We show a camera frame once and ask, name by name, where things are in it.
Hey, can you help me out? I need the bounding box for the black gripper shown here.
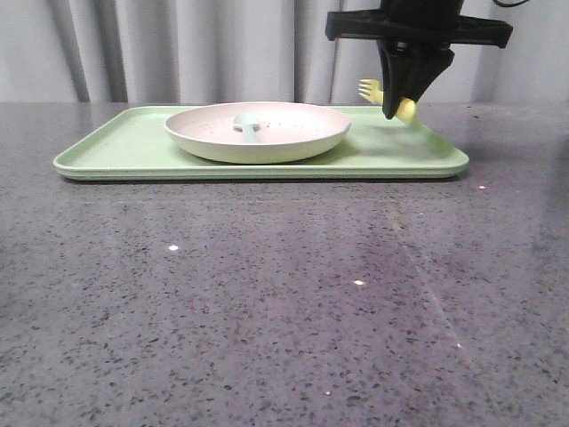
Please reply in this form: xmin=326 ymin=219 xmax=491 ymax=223
xmin=325 ymin=0 xmax=513 ymax=119

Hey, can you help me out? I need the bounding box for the yellow plastic fork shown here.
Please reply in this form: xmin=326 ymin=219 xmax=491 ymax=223
xmin=358 ymin=78 xmax=417 ymax=125

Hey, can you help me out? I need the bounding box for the light green plastic tray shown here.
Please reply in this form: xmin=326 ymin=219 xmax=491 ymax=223
xmin=53 ymin=106 xmax=469 ymax=181

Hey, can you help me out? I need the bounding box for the grey pleated curtain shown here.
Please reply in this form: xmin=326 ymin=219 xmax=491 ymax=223
xmin=1 ymin=1 xmax=568 ymax=104

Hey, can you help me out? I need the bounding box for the pale blue plastic spoon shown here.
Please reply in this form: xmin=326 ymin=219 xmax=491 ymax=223
xmin=233 ymin=112 xmax=260 ymax=144

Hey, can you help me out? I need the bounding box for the beige round plate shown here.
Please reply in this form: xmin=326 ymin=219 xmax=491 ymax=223
xmin=164 ymin=101 xmax=352 ymax=165

